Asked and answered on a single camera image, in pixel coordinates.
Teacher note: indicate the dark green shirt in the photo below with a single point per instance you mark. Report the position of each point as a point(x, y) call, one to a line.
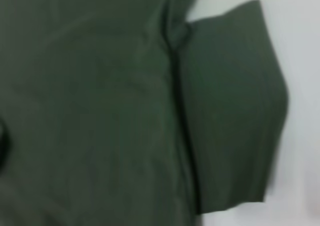
point(100, 110)

